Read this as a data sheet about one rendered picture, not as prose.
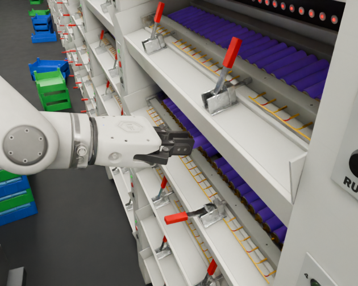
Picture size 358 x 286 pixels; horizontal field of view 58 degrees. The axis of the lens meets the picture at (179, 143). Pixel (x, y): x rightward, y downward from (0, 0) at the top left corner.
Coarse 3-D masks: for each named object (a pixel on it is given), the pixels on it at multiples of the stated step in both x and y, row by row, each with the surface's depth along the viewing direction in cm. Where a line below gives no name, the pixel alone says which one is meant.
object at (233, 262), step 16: (128, 96) 83; (144, 96) 84; (160, 96) 84; (144, 112) 84; (176, 160) 66; (176, 176) 62; (192, 176) 61; (176, 192) 61; (192, 192) 58; (208, 192) 57; (192, 208) 55; (224, 224) 51; (208, 240) 49; (224, 240) 49; (240, 240) 48; (224, 256) 47; (240, 256) 46; (256, 256) 45; (224, 272) 46; (240, 272) 44; (256, 272) 44
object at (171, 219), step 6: (204, 204) 51; (198, 210) 51; (204, 210) 51; (168, 216) 49; (174, 216) 49; (180, 216) 49; (186, 216) 49; (192, 216) 50; (168, 222) 48; (174, 222) 49
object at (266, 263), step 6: (150, 108) 83; (156, 114) 80; (192, 162) 63; (216, 198) 55; (228, 210) 52; (228, 216) 52; (234, 222) 50; (246, 234) 48; (246, 240) 47; (252, 246) 46; (258, 252) 45; (264, 258) 44; (264, 264) 44; (270, 270) 43
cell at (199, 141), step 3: (201, 135) 58; (195, 138) 58; (198, 138) 57; (201, 138) 57; (204, 138) 58; (195, 141) 57; (198, 141) 57; (201, 141) 57; (204, 141) 58; (207, 141) 58; (195, 144) 57; (198, 144) 57; (201, 144) 58; (204, 144) 58; (195, 147) 58
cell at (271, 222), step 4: (276, 216) 47; (268, 220) 47; (272, 220) 47; (276, 220) 47; (280, 220) 47; (268, 224) 47; (272, 224) 47; (276, 224) 47; (280, 224) 47; (272, 228) 46; (276, 228) 47
